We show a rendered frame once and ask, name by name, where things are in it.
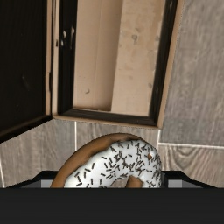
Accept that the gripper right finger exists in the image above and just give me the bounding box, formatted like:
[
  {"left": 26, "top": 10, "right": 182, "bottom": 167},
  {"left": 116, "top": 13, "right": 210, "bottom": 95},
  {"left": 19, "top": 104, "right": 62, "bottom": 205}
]
[{"left": 161, "top": 171, "right": 216, "bottom": 189}]

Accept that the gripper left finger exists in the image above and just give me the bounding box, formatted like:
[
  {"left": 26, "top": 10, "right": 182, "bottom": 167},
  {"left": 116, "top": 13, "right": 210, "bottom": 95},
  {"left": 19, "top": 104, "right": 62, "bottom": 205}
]
[{"left": 10, "top": 171, "right": 60, "bottom": 189}]

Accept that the white iced sprinkled donut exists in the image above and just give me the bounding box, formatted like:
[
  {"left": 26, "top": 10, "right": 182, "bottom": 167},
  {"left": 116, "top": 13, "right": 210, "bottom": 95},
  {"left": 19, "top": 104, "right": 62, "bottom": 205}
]
[{"left": 50, "top": 133, "right": 163, "bottom": 189}]

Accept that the dark wooden box lid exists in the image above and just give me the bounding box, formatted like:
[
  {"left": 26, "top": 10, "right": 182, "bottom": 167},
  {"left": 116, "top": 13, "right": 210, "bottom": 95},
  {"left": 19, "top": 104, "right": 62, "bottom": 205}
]
[{"left": 0, "top": 0, "right": 54, "bottom": 144}]

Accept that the wooden box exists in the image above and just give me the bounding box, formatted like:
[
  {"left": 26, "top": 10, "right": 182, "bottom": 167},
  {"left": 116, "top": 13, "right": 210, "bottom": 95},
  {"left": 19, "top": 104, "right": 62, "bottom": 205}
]
[{"left": 51, "top": 0, "right": 186, "bottom": 130}]

